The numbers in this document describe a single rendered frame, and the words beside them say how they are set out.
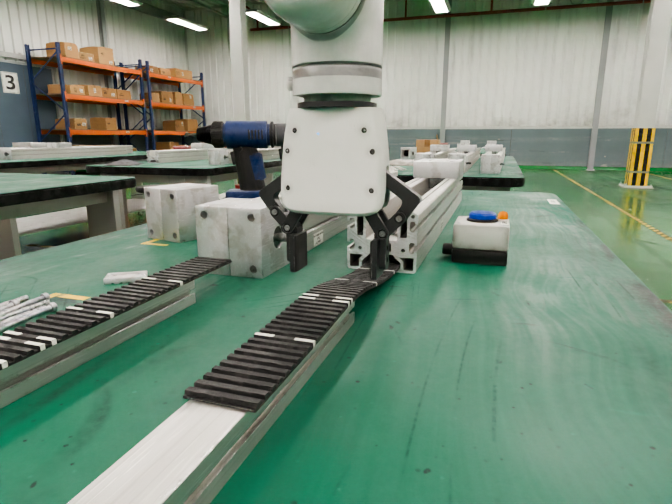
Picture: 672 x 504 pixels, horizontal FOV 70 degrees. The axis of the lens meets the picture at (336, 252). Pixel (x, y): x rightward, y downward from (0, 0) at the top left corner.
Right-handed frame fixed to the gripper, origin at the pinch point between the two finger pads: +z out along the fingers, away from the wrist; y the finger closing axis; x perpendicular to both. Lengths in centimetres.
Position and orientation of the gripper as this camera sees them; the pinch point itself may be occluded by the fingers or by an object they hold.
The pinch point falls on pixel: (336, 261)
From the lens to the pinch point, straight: 49.5
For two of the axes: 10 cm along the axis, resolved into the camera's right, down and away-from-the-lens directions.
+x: 3.2, -2.2, 9.2
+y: 9.5, 0.7, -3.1
